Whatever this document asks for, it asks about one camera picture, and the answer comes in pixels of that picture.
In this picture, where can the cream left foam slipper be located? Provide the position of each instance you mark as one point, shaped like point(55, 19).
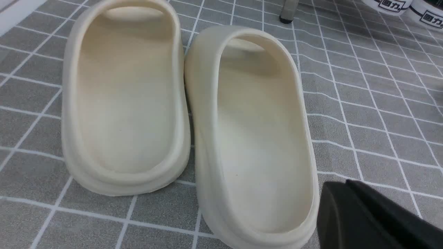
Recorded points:
point(125, 127)

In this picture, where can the cream foam slipper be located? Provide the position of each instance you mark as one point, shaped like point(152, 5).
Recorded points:
point(255, 167)
point(125, 127)

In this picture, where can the black canvas sneaker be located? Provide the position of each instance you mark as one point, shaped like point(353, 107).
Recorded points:
point(427, 13)
point(389, 7)

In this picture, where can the black left-camera left gripper finger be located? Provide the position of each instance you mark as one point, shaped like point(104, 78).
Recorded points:
point(352, 215)

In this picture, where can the black canvas sneaker left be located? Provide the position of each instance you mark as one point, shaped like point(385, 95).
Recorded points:
point(389, 7)

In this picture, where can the silver metal shoe rack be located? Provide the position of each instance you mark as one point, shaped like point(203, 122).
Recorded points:
point(288, 11)

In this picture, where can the cream right foam slipper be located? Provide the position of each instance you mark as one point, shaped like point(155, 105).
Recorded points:
point(255, 167)

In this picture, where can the black canvas sneaker right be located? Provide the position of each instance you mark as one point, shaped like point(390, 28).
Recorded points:
point(427, 13)

